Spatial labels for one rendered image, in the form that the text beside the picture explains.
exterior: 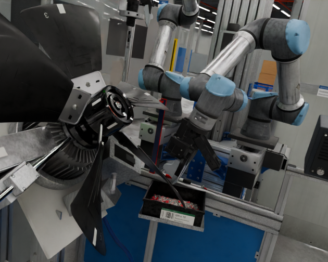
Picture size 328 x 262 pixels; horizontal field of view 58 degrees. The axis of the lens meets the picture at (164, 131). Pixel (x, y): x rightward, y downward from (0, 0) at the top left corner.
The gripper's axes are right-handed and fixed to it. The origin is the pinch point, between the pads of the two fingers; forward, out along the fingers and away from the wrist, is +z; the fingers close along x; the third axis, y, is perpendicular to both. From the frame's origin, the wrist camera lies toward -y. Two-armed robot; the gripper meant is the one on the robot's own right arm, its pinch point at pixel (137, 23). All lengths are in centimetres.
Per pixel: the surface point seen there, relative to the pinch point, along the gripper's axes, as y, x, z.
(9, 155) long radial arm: -83, -18, 37
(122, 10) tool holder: -54, -24, 2
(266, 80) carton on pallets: 768, -14, 45
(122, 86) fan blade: -32.3, -14.7, 25.1
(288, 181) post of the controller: -15, -78, 48
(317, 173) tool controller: -18, -86, 42
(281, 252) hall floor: 104, -98, 148
